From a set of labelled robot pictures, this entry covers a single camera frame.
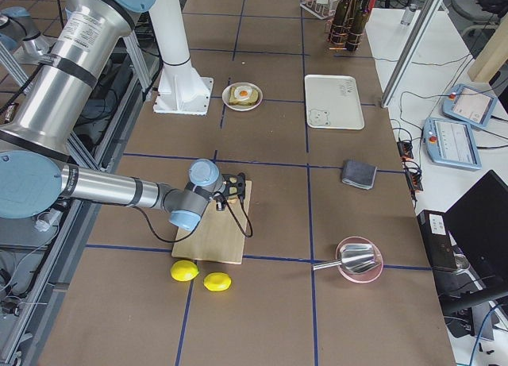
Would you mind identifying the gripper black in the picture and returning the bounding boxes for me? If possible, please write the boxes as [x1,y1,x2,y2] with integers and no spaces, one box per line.
[222,174,246,202]

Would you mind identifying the white plate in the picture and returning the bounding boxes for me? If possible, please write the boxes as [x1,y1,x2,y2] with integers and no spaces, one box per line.
[221,83,263,112]

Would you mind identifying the toast with fried egg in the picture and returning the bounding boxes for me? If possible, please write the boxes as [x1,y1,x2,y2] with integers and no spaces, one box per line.
[228,86,260,106]

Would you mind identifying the cream serving tray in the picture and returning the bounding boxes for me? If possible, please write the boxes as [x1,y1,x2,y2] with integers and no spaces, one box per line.
[304,75,364,130]

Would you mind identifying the wooden cutting board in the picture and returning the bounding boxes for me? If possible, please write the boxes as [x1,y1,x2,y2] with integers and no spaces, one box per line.
[171,202,245,264]

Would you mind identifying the yellow lemon right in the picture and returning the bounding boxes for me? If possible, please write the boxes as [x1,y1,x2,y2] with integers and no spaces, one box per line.
[203,272,232,291]

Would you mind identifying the yellow lemon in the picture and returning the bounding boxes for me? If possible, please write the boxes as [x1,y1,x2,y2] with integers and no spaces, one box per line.
[170,260,199,282]
[203,272,232,291]

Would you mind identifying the yellow lemon left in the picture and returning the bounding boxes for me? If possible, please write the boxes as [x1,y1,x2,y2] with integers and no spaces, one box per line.
[170,260,199,282]

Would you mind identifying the dark grey folded cloth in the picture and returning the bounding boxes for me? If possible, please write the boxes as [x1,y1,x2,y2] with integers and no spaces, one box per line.
[341,160,377,190]

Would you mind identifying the metal scoop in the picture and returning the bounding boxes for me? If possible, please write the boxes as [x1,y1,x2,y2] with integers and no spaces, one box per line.
[313,243,380,275]

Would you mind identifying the pink bowl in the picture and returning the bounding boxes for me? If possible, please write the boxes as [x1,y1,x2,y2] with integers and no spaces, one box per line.
[336,237,383,283]

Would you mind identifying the orange black adapter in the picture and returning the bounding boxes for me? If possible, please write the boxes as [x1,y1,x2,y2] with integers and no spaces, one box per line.
[397,140,423,195]

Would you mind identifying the green wine bottle front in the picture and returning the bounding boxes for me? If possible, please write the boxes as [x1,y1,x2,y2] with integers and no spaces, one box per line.
[329,0,354,45]

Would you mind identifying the green wine bottle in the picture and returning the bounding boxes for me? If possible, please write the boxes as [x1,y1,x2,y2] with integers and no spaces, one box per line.
[345,0,375,52]
[329,0,354,45]

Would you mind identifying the black computer box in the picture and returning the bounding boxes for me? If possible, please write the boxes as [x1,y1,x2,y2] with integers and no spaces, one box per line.
[417,210,459,273]

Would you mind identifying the green wine bottle middle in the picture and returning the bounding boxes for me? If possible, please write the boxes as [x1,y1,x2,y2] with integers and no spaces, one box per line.
[345,0,375,52]

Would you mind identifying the teach pendant near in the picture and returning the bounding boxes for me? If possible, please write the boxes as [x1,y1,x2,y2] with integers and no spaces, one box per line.
[423,118,482,171]

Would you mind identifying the teach pendant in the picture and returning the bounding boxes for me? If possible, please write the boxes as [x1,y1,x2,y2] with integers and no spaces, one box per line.
[423,118,482,171]
[442,83,498,129]

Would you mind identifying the clear water bottle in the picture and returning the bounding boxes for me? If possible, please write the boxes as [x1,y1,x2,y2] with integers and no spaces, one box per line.
[400,0,418,26]

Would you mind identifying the black laptop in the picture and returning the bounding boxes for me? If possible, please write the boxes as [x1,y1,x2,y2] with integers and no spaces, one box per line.
[441,170,507,315]

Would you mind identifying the teach pendant far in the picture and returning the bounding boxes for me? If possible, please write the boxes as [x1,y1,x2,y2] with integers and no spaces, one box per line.
[442,83,498,129]

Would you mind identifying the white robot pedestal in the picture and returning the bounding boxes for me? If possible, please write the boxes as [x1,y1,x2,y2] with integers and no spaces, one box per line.
[148,0,214,116]

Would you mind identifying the copper wire bottle rack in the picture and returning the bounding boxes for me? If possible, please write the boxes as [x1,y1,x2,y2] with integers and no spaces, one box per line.
[325,17,364,52]

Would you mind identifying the white wire cup rack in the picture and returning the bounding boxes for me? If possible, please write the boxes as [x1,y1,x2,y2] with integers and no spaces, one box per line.
[300,0,339,20]

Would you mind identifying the aluminium frame post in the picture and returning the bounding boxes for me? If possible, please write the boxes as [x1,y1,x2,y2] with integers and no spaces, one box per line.
[380,0,443,108]

